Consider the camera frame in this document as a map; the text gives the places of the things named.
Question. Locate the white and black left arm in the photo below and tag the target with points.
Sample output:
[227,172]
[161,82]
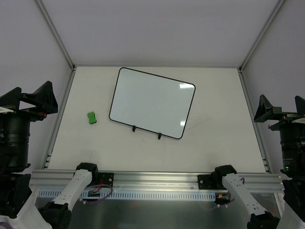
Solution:
[17,201]

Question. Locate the aluminium mounting rail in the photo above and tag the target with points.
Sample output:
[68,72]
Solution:
[157,181]

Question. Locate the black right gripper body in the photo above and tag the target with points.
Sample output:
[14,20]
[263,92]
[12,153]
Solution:
[286,115]

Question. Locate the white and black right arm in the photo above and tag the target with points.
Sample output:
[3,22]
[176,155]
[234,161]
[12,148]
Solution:
[291,127]

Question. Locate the aluminium frame post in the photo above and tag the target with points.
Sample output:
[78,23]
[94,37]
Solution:
[262,33]
[44,12]

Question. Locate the right aluminium frame post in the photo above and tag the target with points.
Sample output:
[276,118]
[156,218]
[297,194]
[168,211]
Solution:
[262,33]

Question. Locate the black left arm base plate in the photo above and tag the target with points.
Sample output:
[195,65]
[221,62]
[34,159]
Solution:
[104,178]

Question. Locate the white slotted cable duct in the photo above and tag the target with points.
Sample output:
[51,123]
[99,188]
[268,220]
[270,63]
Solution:
[135,195]

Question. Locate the green bone-shaped whiteboard eraser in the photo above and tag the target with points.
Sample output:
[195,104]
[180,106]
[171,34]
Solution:
[92,118]

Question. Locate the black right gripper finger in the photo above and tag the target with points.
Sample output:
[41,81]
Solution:
[300,104]
[266,111]

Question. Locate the white whiteboard with black frame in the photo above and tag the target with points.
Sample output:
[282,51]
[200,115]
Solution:
[151,102]

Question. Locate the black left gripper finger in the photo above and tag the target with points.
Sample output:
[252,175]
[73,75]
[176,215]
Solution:
[43,99]
[11,98]

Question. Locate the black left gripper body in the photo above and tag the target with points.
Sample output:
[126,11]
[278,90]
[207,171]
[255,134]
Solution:
[27,110]

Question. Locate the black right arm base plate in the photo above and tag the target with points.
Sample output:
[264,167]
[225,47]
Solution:
[209,182]

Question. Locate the left aluminium frame post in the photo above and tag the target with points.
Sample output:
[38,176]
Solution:
[44,12]

